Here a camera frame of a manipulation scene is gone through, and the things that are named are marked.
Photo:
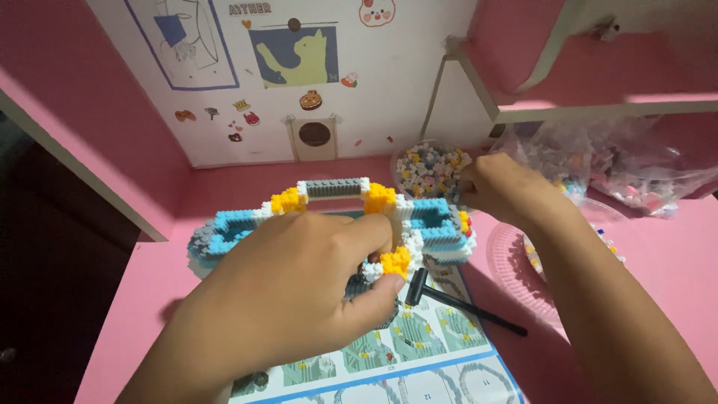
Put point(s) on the person's left hand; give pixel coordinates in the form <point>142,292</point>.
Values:
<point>291,280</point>

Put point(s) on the person's right hand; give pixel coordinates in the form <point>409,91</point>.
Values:
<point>510,188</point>

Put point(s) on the person's right fingers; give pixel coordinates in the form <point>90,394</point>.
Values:
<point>470,182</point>

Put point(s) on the blue white yellow brick model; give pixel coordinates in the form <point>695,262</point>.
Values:
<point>432,224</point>

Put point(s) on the clear bowl of small bricks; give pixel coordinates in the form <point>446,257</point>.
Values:
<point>426,168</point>

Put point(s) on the clear plastic bag of bricks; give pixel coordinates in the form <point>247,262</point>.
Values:
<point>552,154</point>
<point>650,174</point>

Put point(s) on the pink round plate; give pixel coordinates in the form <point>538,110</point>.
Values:
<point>513,269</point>

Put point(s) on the small black plastic hammer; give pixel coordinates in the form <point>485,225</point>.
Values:
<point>477,311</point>

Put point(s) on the pink and white shelf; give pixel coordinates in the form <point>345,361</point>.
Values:
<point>561,73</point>

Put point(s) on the clear dish with small bricks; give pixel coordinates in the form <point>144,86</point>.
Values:
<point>608,244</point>

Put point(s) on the strawberry cake sticker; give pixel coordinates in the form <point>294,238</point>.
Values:
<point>349,79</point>

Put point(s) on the square plate with round hole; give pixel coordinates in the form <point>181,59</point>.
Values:
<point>314,137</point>

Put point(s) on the brown cookie sticker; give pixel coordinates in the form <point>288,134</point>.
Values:
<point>310,101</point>

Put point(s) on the bunny face sticker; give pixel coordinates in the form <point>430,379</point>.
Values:
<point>377,11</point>

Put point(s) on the printed building instruction sheet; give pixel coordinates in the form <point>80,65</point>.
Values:
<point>415,381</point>

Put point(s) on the yellow cat poster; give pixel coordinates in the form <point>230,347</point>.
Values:
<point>294,56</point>

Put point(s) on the red strawberry character sticker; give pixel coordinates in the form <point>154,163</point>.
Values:
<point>252,118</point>

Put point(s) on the yellow crown sticker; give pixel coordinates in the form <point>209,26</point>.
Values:
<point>242,105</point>

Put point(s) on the orange bow sticker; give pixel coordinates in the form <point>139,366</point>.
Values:
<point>184,115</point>

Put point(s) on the blue line drawing poster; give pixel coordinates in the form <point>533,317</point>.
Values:
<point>179,45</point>

